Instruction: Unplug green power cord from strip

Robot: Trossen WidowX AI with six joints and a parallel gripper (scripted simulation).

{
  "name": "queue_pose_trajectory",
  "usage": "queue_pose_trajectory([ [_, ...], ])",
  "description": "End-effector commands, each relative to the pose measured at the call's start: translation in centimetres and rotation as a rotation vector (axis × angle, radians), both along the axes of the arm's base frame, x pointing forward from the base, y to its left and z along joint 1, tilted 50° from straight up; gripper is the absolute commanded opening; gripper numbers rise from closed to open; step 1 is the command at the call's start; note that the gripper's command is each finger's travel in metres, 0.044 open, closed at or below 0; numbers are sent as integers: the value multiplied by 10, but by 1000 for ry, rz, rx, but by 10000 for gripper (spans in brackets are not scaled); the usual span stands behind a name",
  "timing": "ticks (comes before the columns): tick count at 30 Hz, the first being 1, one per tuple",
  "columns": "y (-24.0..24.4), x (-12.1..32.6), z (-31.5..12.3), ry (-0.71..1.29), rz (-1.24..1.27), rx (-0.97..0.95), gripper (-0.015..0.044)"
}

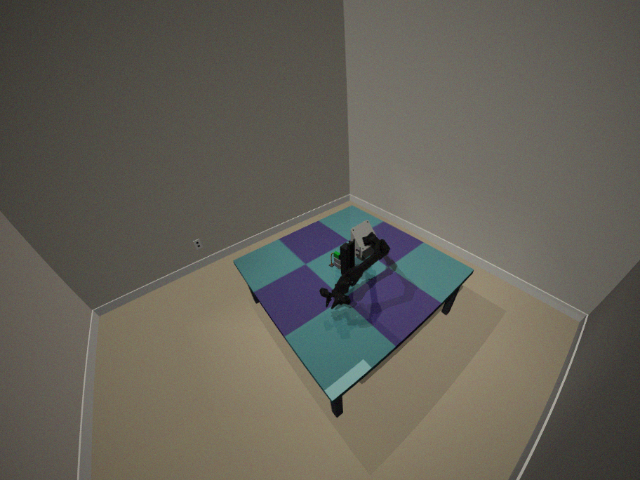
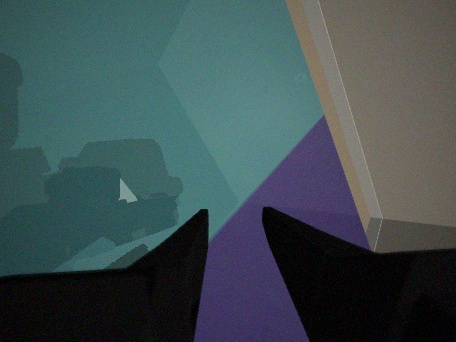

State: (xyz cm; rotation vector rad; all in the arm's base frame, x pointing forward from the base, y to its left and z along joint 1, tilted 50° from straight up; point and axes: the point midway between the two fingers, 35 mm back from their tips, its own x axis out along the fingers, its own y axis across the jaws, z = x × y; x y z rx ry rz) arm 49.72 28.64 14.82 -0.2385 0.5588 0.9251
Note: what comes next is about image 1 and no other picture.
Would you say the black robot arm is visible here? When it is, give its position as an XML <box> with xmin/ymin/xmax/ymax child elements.
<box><xmin>333</xmin><ymin>232</ymin><xmax>390</xmax><ymax>305</ymax></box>

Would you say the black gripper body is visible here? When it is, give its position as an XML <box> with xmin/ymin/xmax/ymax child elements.
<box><xmin>319</xmin><ymin>284</ymin><xmax>350</xmax><ymax>305</ymax></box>

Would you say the black post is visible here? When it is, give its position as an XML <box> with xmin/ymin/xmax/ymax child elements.
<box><xmin>340</xmin><ymin>241</ymin><xmax>354</xmax><ymax>275</ymax></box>

